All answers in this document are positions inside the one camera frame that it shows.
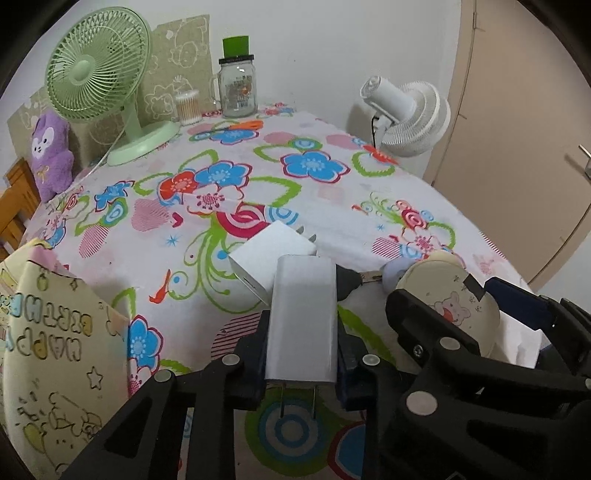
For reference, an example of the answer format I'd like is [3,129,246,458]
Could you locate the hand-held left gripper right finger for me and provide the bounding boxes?
[337,318,407,480]

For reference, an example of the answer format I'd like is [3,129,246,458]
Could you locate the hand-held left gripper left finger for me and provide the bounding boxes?
[60,311,271,480]

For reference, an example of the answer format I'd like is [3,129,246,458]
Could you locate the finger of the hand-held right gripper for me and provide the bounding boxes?
[387,288,591,444]
[486,278,591,377]

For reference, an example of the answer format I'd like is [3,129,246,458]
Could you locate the cream bear-shaped disc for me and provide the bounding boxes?
[397,249,502,358]

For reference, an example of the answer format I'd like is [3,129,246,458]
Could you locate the long white charger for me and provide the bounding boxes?
[264,254,338,421]

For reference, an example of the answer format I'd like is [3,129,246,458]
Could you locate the purple mouse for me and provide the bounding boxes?
[381,258,416,292]

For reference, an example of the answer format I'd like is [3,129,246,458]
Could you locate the black plug adapter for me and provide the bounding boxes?
[335,264,384,303]

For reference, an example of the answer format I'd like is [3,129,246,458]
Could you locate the white cube charger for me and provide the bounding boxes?
[228,220,318,309]

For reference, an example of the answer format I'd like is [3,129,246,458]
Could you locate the yellow printed storage box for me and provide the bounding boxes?
[0,237,132,478]

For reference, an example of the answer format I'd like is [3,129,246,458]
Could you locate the beige door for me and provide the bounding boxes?
[422,0,591,296]

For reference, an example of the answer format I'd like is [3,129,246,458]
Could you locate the floral tablecloth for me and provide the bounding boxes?
[9,104,546,480]

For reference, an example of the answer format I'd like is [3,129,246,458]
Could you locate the white standing fan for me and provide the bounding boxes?
[348,76,452,158]

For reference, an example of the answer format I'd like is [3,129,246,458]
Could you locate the cotton swab jar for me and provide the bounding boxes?
[174,90,203,126]

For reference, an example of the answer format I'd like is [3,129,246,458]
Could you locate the glass jar with green lid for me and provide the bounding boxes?
[210,36,258,118]

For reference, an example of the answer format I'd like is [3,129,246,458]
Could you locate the wooden chair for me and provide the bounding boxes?
[0,157,42,261]

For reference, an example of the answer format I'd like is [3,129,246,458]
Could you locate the purple plush toy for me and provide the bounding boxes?
[30,114,75,204]

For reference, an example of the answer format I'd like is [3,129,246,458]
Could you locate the green desk fan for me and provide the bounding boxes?
[45,6,181,167]

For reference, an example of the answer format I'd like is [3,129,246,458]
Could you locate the white fan cord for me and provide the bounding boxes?
[85,129,127,178]

